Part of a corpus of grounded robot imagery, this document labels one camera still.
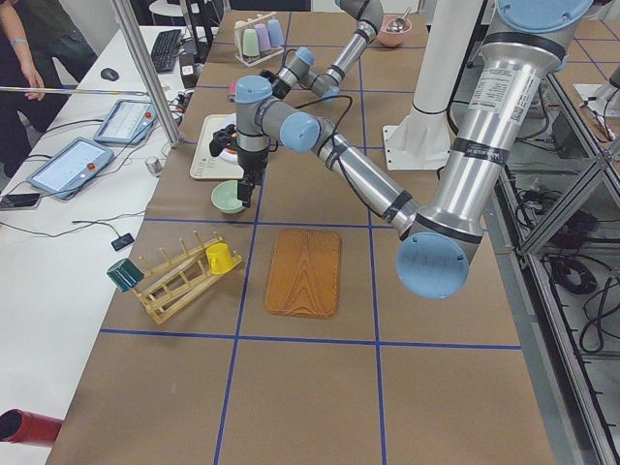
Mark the wooden mug rack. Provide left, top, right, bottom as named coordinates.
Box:
left=132, top=232, right=243, bottom=325

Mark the white camera pole base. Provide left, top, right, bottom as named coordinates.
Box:
left=383, top=0, right=485, bottom=171

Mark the white cup rack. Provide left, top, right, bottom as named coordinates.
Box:
left=233, top=12, right=285, bottom=67

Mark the near teach pendant tablet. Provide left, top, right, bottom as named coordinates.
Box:
left=26, top=138, right=114, bottom=199

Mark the dark green mug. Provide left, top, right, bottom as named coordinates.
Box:
left=107, top=258, right=144, bottom=293

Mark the black keyboard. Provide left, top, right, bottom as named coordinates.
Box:
left=150, top=29, right=183, bottom=74

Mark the aluminium frame post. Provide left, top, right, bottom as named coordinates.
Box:
left=111, top=0, right=181, bottom=148

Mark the wooden cutting board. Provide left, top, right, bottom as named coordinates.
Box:
left=263, top=229, right=342, bottom=319

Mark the small black device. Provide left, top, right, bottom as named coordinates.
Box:
left=110, top=233, right=135, bottom=251

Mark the green bowl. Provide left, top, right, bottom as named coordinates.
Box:
left=210, top=179, right=245, bottom=214

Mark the red cylinder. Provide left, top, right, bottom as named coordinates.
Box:
left=1, top=409, right=63, bottom=447

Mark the pink bowl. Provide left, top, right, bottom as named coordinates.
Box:
left=377, top=15, right=413, bottom=47

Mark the purple cup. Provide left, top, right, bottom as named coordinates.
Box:
left=254, top=23, right=271, bottom=52

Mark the teach pendant tablet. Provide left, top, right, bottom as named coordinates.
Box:
left=93, top=100, right=157, bottom=145
left=26, top=138, right=114, bottom=199

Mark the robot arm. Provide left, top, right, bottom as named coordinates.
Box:
left=270, top=0, right=384, bottom=100
left=234, top=1, right=592, bottom=299

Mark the cream bear tray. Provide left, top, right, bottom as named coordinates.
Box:
left=190, top=113, right=243, bottom=179

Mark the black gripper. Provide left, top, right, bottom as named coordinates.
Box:
left=237, top=148, right=267, bottom=208
left=270, top=77, right=286, bottom=100

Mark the green cup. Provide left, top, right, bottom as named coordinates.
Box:
left=242, top=28, right=260, bottom=59

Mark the far teach pendant tablet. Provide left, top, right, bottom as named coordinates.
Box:
left=93, top=100, right=157, bottom=145

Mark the person in dark clothes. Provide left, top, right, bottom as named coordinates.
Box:
left=1, top=1, right=97, bottom=178

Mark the white round plate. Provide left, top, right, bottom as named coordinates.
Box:
left=219, top=147, right=238, bottom=166

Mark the black computer mouse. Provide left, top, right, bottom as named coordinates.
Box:
left=100, top=68, right=120, bottom=81

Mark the metal spoon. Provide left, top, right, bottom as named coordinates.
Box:
left=387, top=8, right=412, bottom=33

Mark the blue cup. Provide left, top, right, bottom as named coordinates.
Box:
left=266, top=17, right=284, bottom=48

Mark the yellow mug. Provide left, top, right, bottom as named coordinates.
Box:
left=205, top=242, right=234, bottom=275

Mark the black smartphone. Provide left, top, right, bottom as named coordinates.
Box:
left=0, top=193, right=41, bottom=211

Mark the small metal cup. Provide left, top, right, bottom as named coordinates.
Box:
left=144, top=156, right=163, bottom=176

